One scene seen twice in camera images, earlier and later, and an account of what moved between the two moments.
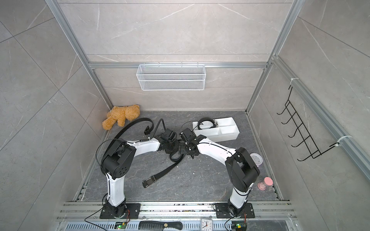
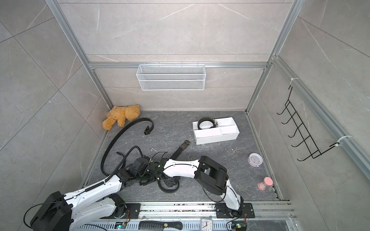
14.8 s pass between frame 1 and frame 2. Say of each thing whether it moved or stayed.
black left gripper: moved
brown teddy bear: stayed
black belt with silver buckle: stayed
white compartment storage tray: stayed
